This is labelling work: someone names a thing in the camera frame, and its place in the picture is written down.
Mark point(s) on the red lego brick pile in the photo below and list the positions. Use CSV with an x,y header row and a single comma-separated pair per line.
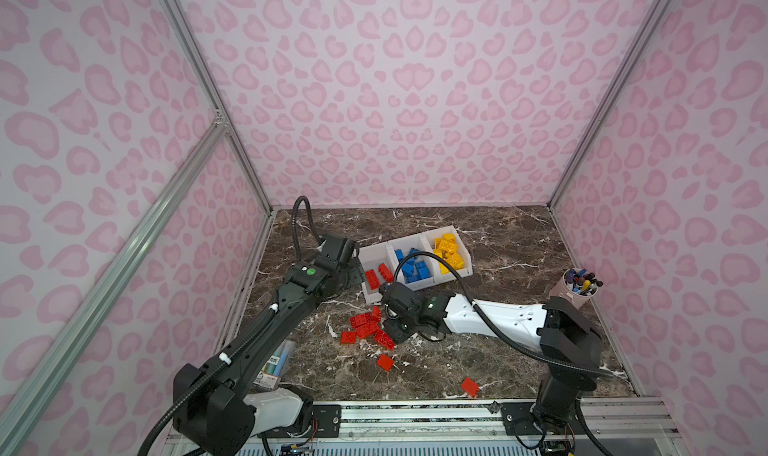
x,y
367,325

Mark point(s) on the blue lego bricks in bin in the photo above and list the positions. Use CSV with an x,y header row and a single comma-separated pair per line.
x,y
415,269

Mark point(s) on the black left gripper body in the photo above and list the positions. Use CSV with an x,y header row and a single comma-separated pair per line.
x,y
352,273

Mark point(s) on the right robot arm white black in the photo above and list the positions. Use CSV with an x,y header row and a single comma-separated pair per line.
x,y
556,334

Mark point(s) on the red lego brick near rail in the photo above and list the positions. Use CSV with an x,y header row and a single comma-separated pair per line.
x,y
470,387

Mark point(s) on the pink cup of markers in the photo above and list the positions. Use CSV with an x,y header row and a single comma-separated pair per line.
x,y
577,285

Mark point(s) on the stray red lego brick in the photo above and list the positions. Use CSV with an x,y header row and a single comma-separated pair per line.
x,y
385,362

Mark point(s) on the red lego bricks in bin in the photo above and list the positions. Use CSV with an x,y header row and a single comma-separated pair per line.
x,y
378,276

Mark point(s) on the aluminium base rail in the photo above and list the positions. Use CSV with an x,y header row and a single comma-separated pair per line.
x,y
624,426

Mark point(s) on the white three-compartment plastic bin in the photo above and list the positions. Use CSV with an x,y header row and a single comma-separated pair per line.
x,y
379,261

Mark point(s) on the clear pack of markers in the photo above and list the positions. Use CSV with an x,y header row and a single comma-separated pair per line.
x,y
271,374

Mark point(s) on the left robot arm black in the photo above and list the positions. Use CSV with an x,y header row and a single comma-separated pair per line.
x,y
209,406

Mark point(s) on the yellow lego bricks in bin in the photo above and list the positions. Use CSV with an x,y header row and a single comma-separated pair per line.
x,y
447,248

